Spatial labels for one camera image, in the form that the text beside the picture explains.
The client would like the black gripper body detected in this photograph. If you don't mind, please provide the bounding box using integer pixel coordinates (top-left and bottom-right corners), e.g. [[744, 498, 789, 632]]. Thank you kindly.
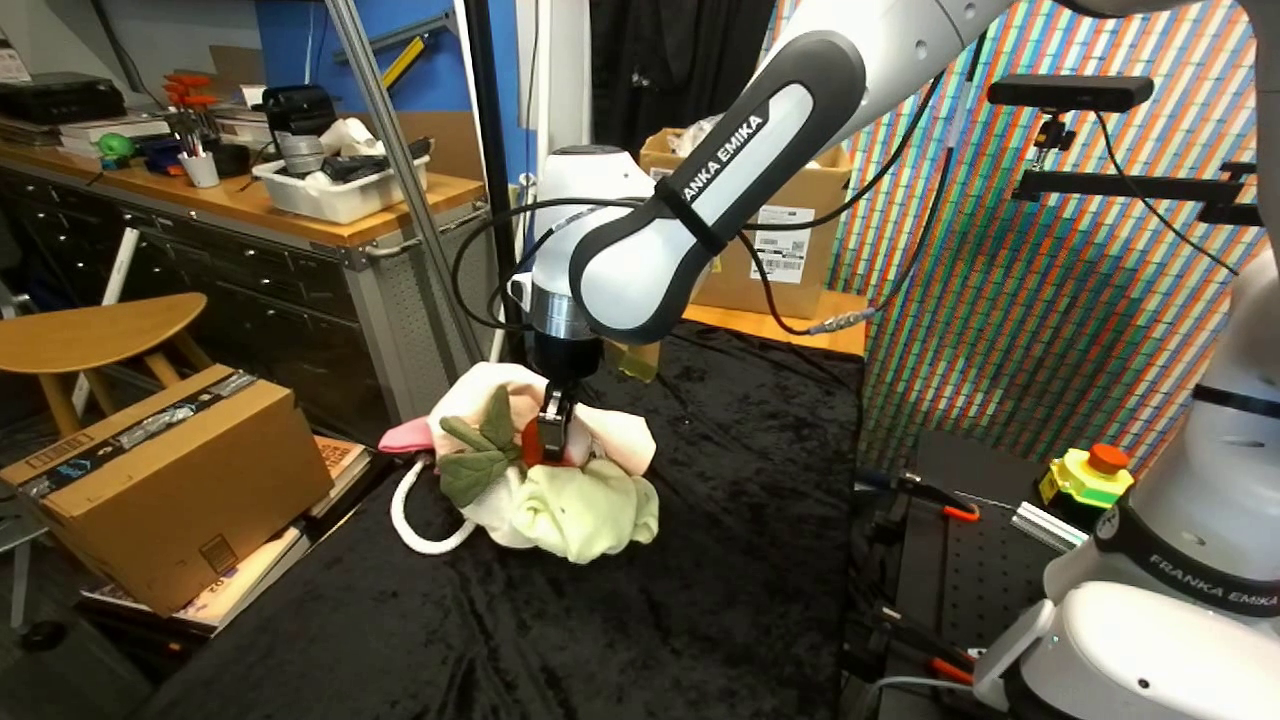
[[531, 333, 611, 402]]

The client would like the peach cream cloth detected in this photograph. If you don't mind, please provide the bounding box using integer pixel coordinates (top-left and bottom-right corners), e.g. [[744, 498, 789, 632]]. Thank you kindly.
[[425, 361, 663, 479]]

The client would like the light green cloth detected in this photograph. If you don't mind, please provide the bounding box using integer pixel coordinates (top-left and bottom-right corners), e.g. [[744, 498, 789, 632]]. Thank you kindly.
[[508, 458, 663, 569]]

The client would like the pink cloth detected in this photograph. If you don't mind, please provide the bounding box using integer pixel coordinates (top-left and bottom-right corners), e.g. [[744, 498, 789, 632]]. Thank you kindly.
[[376, 415, 440, 462]]

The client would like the grey workbench with wooden top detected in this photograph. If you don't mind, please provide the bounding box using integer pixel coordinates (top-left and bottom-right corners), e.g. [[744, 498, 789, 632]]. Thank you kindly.
[[0, 137, 502, 439]]

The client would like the black tablecloth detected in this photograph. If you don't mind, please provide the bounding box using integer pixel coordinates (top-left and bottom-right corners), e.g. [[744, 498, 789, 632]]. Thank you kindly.
[[133, 291, 872, 720]]

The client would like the black vertical pole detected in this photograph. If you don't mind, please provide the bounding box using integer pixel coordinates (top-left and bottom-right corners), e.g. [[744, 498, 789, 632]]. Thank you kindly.
[[458, 0, 531, 391]]

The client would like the cardboard box with white label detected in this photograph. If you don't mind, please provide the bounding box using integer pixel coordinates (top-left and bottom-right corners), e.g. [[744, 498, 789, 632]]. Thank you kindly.
[[636, 125, 861, 325]]

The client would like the silver metal pole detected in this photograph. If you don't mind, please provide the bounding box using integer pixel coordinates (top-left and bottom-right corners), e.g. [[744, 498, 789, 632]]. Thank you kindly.
[[322, 0, 494, 391]]

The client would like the white plastic bin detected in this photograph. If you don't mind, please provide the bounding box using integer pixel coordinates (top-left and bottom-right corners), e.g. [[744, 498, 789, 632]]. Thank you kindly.
[[247, 147, 438, 228]]

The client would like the black curtain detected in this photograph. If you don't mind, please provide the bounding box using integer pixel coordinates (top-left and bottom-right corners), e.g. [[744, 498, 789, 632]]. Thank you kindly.
[[586, 0, 783, 156]]

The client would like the black cylindrical device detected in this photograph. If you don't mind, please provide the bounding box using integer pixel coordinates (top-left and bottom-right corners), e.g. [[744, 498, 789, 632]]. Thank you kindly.
[[262, 80, 341, 175]]

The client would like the cardboard box with black tape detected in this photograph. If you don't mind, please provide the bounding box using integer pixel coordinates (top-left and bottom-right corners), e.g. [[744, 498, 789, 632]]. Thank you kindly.
[[0, 361, 341, 618]]

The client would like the white cup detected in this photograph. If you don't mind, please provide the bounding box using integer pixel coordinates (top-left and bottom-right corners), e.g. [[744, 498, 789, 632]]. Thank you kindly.
[[180, 147, 224, 192]]

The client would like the blue panel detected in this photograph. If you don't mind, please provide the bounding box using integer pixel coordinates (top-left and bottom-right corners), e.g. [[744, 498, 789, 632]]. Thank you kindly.
[[256, 0, 527, 120]]

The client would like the wooden stool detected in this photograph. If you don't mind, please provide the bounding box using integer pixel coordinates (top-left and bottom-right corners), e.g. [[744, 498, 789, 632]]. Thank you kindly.
[[0, 288, 215, 439]]

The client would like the small red object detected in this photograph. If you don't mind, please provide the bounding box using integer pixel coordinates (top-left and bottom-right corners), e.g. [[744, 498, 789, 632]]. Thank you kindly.
[[165, 68, 220, 113]]

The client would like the short silver metal bar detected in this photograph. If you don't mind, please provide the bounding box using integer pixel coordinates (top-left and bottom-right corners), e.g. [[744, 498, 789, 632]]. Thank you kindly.
[[1006, 498, 1099, 557]]

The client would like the colourful patterned backdrop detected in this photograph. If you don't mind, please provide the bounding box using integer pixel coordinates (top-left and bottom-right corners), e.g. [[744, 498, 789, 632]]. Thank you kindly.
[[736, 0, 1280, 489]]

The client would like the small green object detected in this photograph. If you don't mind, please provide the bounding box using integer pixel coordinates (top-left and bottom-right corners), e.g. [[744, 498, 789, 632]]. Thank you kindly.
[[94, 130, 142, 172]]

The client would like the yellow emergency stop button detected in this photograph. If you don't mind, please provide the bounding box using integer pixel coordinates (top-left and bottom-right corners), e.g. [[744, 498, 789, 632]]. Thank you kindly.
[[1035, 437, 1141, 522]]

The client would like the black case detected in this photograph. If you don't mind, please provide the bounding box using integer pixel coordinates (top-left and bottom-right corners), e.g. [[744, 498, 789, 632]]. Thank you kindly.
[[0, 77, 133, 132]]

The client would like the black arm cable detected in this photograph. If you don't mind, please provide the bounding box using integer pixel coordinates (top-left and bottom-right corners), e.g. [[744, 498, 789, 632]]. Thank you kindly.
[[447, 23, 998, 346]]

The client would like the white rope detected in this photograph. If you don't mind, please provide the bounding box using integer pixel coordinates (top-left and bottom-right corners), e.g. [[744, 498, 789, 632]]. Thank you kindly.
[[388, 458, 485, 561]]

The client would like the orange handled clamp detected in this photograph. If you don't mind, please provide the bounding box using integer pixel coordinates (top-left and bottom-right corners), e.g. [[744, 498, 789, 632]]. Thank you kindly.
[[887, 469, 990, 530], [877, 637, 979, 691]]

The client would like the black stereo camera bar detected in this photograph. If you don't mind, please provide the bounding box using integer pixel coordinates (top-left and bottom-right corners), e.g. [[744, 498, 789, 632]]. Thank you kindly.
[[986, 68, 1162, 117]]

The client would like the black camera boom rail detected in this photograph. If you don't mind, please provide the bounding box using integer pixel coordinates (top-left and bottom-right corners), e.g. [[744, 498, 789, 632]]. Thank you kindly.
[[1011, 162, 1266, 228]]

